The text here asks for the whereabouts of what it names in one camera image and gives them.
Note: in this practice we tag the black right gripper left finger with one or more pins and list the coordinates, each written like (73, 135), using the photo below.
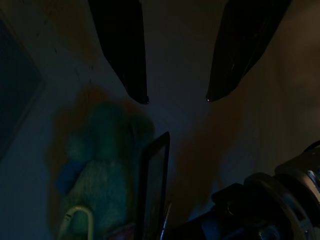
(125, 45)

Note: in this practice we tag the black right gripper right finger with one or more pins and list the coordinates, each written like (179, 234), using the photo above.
(240, 50)

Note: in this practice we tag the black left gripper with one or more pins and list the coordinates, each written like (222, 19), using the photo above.
(210, 217)

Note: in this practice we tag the white plastic hook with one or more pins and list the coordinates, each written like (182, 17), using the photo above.
(82, 212)

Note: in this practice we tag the green plush toy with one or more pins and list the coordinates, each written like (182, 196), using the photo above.
(105, 170)

